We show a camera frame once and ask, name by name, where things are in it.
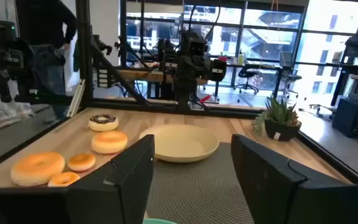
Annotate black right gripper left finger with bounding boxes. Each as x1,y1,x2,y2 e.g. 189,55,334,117
0,134,155,224

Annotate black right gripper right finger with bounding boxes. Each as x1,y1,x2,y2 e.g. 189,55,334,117
231,133,358,224

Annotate small golden donut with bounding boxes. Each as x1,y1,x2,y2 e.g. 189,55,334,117
67,152,96,173

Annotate small yellow frosted donut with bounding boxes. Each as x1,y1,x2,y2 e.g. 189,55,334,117
47,171,81,188

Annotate pink frosted sprinkled donut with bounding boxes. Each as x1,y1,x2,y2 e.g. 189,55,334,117
91,130,129,155

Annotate large golden donut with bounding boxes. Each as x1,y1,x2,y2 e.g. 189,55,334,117
10,151,66,187

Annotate black office chair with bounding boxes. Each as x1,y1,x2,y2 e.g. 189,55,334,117
234,65,260,95
277,65,303,100

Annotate wooden desk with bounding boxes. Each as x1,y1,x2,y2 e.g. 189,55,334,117
116,68,208,85

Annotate teal plate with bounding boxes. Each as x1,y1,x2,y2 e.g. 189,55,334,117
142,218,178,224

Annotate green leafy vegetable toy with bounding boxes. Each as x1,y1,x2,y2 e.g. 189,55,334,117
251,95,303,142

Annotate chocolate frosted donut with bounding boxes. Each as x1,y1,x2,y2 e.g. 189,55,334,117
88,113,120,133

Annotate cream plate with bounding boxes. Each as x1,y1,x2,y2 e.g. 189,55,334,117
139,123,221,164

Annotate grey round woven placemat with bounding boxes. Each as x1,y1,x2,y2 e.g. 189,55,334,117
144,142,256,224

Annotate computer tower with purple light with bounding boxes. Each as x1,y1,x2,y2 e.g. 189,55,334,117
332,94,358,140

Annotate white aluminium bars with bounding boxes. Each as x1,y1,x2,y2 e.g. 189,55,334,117
66,78,86,118

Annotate black standing desk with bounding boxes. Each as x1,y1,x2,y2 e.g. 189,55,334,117
330,61,358,107

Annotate person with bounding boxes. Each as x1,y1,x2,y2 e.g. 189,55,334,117
14,0,78,121

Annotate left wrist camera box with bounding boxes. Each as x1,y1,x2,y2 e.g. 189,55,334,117
184,30,209,57

